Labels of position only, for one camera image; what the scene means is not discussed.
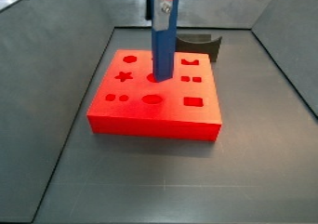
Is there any blue rectangular block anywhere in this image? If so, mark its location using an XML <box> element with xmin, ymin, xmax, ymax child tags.
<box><xmin>149</xmin><ymin>0</ymin><xmax>179</xmax><ymax>82</ymax></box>

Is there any black curved fixture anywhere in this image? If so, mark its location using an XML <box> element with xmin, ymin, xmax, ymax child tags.
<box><xmin>176</xmin><ymin>33</ymin><xmax>221</xmax><ymax>62</ymax></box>

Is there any red shape-sorting board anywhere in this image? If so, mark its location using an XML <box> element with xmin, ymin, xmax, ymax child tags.
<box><xmin>86</xmin><ymin>49</ymin><xmax>221</xmax><ymax>141</ymax></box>

